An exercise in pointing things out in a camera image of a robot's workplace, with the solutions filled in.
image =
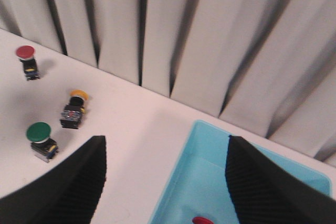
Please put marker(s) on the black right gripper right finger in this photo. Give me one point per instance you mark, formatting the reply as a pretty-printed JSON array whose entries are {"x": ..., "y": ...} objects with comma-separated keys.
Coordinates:
[{"x": 262, "y": 192}]

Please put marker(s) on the yellow push button lying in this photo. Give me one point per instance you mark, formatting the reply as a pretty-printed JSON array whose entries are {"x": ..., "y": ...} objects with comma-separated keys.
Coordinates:
[{"x": 73, "y": 112}]

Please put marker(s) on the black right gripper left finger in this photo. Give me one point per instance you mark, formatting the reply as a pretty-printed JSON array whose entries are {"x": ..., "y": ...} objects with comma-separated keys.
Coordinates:
[{"x": 69, "y": 193}]

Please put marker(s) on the light blue plastic box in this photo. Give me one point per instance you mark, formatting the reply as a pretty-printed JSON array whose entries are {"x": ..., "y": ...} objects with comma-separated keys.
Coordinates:
[{"x": 198, "y": 187}]

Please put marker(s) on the green push button right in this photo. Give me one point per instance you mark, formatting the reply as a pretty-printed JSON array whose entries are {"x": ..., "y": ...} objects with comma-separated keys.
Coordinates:
[{"x": 42, "y": 144}]

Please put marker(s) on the grey curtain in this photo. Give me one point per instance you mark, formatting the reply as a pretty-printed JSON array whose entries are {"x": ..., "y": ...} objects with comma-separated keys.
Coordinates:
[{"x": 267, "y": 66}]

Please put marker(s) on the red push button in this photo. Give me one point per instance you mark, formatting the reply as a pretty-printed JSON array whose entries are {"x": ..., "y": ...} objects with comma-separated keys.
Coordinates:
[
  {"x": 26, "y": 55},
  {"x": 201, "y": 220}
]

